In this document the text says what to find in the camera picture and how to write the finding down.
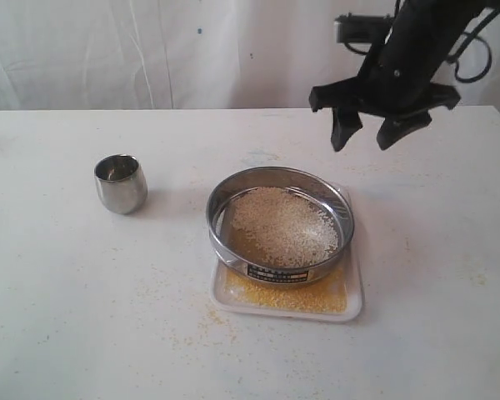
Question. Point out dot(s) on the stainless steel cup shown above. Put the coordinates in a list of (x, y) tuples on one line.
[(120, 182)]

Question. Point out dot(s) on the white backdrop curtain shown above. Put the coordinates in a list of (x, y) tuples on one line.
[(171, 54)]

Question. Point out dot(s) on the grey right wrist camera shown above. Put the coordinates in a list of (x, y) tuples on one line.
[(362, 29)]

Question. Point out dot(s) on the yellow and white grain mixture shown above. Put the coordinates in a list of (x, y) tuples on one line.
[(274, 227)]

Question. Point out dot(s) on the white square plastic tray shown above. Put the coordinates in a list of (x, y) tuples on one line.
[(352, 286)]

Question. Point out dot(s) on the round steel sieve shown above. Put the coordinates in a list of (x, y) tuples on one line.
[(328, 198)]

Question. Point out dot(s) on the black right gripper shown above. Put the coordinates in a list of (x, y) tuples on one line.
[(395, 79)]

